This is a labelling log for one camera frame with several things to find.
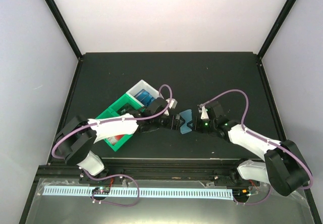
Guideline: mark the green bin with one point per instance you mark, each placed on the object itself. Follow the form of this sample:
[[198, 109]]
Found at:
[[122, 101], [115, 133]]

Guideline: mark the red white cards stack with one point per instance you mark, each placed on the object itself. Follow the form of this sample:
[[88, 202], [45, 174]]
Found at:
[[114, 139]]

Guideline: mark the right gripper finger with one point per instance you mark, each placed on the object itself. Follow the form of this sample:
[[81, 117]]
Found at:
[[191, 126], [193, 121]]

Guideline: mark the green front bin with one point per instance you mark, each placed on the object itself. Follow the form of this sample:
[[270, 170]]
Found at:
[[115, 133]]

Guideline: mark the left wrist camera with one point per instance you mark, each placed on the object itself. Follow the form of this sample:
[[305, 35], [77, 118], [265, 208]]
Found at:
[[172, 105]]

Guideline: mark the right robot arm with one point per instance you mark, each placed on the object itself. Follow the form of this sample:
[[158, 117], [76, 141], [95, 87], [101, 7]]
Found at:
[[282, 164]]

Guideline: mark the white slotted cable duct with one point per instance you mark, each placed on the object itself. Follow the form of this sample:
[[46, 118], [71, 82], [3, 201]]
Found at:
[[179, 193]]

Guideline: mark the white bin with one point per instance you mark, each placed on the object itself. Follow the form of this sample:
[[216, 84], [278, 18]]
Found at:
[[156, 106]]

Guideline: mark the blue card holder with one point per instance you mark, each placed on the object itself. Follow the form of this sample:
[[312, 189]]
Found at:
[[187, 116]]

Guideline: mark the blue cards stack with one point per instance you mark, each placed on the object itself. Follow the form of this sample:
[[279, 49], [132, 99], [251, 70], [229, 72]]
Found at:
[[144, 97]]

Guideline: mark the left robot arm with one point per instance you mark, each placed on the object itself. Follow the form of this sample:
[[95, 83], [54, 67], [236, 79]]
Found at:
[[74, 142]]

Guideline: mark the black vip cards stack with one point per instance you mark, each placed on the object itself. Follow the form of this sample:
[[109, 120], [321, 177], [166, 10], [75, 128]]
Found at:
[[126, 109]]

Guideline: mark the small circuit board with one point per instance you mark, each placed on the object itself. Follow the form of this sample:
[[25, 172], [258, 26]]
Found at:
[[101, 190]]

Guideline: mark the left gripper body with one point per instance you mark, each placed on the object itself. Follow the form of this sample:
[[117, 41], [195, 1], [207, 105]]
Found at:
[[166, 124]]

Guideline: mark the black aluminium frame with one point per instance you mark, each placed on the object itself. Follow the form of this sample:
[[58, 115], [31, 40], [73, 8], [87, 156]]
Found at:
[[191, 74]]

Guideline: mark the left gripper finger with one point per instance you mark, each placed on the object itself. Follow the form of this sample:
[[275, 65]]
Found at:
[[177, 126], [179, 119]]

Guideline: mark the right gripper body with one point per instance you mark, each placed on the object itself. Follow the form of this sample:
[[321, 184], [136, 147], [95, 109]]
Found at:
[[203, 127]]

